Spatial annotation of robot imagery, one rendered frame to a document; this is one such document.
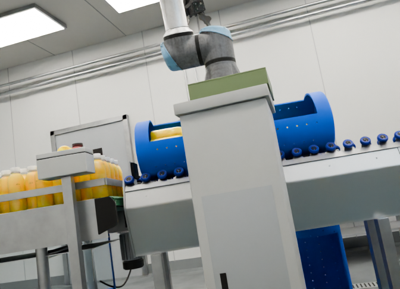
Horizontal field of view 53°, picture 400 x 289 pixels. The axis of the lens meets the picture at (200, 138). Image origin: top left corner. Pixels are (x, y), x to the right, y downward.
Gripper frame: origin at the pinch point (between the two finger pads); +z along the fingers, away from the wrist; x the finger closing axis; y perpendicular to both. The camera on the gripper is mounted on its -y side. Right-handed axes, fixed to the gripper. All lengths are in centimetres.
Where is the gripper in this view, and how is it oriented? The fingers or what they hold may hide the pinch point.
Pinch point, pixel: (198, 32)
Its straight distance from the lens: 206.3
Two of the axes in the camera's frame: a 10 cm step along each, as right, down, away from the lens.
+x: 8.4, -3.1, 4.4
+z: 2.9, 9.5, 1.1
